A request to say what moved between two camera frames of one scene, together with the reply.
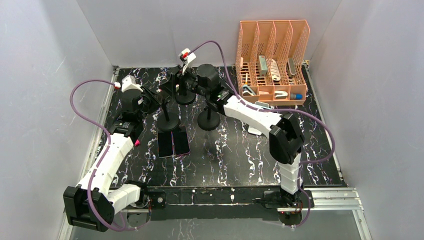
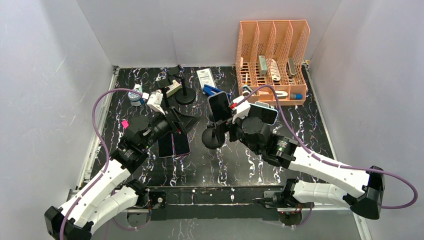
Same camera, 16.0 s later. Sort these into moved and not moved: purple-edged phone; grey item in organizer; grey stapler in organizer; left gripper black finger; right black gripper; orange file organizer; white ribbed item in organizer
Moved: left gripper black finger; right black gripper
Not moved: grey item in organizer; white ribbed item in organizer; purple-edged phone; orange file organizer; grey stapler in organizer
